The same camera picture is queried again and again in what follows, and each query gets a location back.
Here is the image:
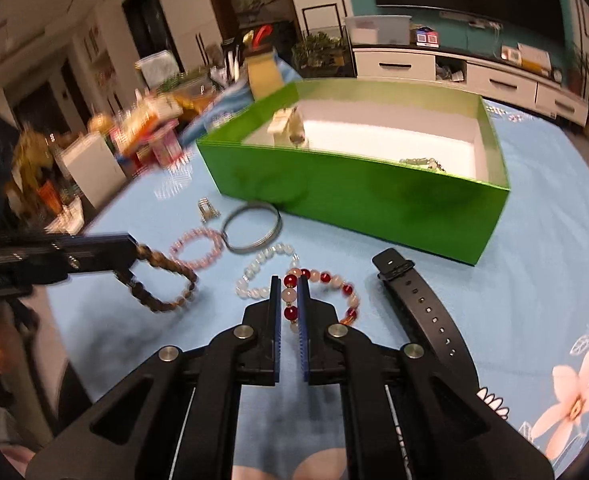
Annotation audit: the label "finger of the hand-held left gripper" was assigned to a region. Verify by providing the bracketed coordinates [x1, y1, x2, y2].
[110, 266, 138, 295]

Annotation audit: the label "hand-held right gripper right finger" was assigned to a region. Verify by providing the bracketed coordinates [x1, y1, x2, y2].
[297, 276, 556, 480]

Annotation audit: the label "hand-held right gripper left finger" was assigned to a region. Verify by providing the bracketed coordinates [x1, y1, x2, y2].
[27, 275, 282, 480]

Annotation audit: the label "red and white bead bracelet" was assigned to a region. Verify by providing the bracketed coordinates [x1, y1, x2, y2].
[282, 266, 362, 336]

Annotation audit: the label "brown bead bracelet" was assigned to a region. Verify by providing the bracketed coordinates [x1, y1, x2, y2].
[124, 242, 198, 315]

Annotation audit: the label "silver metal bangle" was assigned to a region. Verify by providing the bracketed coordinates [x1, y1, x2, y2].
[221, 203, 282, 255]

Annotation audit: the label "pink bead bracelet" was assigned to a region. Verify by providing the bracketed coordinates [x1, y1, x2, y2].
[168, 227, 225, 271]

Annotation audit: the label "black watch strap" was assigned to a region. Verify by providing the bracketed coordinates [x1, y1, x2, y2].
[371, 247, 480, 391]

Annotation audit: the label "green cardboard box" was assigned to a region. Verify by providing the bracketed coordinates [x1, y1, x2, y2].
[196, 79, 511, 266]

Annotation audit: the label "beige digital watch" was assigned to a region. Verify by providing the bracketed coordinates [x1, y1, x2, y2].
[268, 105, 307, 148]

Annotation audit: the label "green bead bracelet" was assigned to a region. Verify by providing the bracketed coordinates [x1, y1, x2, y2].
[399, 156, 447, 175]

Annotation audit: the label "white box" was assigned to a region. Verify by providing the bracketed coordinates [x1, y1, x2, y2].
[62, 132, 128, 211]

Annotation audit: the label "pink packet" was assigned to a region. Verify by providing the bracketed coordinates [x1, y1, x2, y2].
[147, 125, 185, 168]

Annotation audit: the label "yellow bottle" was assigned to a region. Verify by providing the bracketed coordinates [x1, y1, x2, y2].
[244, 45, 282, 101]

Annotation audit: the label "potted green plants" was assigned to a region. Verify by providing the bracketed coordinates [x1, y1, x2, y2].
[292, 31, 350, 73]

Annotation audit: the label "white television cabinet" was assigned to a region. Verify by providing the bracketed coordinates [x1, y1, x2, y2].
[351, 42, 589, 128]

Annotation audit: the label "translucent plastic storage box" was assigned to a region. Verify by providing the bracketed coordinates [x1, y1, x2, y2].
[344, 14, 412, 47]

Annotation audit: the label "tall potted plant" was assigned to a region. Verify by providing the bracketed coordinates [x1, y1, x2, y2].
[569, 45, 589, 96]

